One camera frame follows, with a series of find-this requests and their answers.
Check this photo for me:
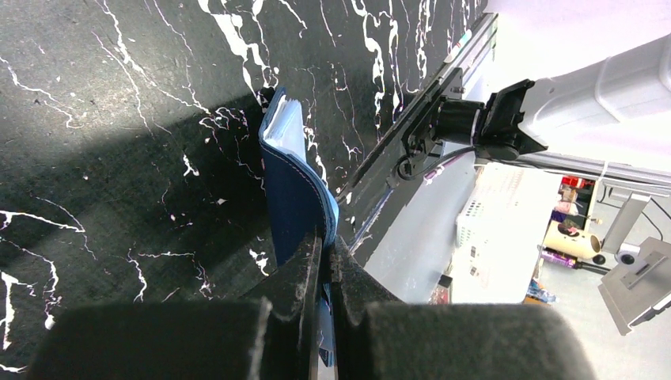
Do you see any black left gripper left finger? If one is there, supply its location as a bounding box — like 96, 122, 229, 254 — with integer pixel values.
27, 234, 322, 379

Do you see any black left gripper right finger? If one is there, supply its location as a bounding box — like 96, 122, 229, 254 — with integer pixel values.
328, 242, 594, 379

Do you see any blue leather card holder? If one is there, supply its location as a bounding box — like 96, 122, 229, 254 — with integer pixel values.
250, 87, 339, 379

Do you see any white perforated crate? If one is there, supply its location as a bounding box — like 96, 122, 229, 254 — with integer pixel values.
449, 163, 562, 304

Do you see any cardboard tube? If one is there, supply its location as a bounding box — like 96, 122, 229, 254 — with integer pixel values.
543, 221, 601, 260

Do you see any green white marker pen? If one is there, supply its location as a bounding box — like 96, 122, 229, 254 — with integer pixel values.
445, 29, 472, 63

